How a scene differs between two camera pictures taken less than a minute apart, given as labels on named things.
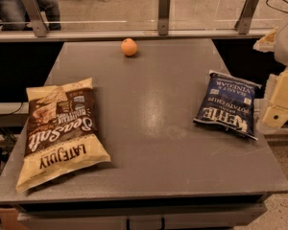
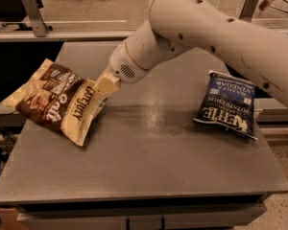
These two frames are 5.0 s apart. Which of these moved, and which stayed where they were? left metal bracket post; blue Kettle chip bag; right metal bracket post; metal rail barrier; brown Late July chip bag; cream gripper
Moved: cream gripper; brown Late July chip bag
Stayed: metal rail barrier; right metal bracket post; blue Kettle chip bag; left metal bracket post
